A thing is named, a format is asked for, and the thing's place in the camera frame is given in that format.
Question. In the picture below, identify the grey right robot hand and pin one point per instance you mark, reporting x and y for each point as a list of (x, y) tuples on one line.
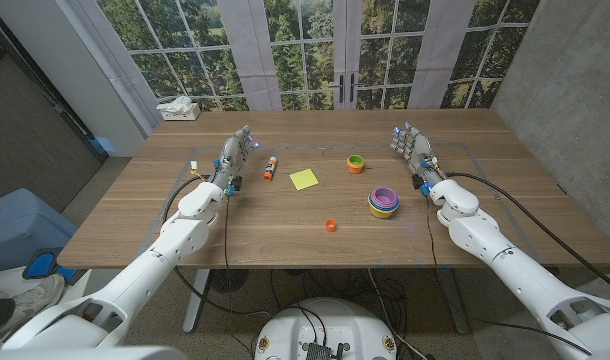
[(418, 147)]

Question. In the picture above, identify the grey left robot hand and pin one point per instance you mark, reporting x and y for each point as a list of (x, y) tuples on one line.
[(231, 155)]

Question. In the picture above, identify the glue stick with orange cap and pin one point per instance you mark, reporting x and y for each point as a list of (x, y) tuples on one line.
[(270, 169)]

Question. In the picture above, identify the yellow sticky note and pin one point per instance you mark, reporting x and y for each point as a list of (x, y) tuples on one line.
[(303, 179)]

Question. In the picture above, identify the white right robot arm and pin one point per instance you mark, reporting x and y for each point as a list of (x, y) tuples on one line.
[(505, 260)]

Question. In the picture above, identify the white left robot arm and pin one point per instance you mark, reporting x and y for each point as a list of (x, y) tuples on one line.
[(150, 260)]

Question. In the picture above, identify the small orange green toy cup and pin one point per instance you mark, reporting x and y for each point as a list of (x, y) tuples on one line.
[(355, 164)]

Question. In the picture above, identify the stacked purple yellow toy cups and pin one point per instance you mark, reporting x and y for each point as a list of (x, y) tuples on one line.
[(383, 202)]

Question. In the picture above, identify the small white connector plug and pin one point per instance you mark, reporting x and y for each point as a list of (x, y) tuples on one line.
[(194, 164)]

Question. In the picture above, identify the white power strip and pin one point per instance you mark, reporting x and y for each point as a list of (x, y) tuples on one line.
[(185, 114)]

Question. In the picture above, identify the crumpled white tissue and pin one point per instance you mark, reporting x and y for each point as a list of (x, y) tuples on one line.
[(175, 104)]

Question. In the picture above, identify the tiny orange cap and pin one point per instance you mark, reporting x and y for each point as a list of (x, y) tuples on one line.
[(330, 226)]

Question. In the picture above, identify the black round floor fixture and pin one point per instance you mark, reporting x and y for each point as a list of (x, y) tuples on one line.
[(228, 280)]

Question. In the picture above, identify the printed window backdrop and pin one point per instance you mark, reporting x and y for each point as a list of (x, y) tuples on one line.
[(305, 50)]

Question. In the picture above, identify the white table leg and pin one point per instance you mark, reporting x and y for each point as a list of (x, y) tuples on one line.
[(195, 300)]

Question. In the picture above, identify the grey table leg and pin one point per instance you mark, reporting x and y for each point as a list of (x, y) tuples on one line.
[(452, 300)]

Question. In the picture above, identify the white robot torso base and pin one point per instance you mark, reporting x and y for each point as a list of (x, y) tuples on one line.
[(330, 325)]

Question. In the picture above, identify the blue black pad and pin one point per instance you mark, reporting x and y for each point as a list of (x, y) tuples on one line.
[(40, 265)]

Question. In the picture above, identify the blue upholstered seat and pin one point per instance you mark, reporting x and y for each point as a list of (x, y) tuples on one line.
[(20, 230)]

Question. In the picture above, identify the grey sneaker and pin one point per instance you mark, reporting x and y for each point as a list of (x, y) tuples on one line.
[(30, 300)]

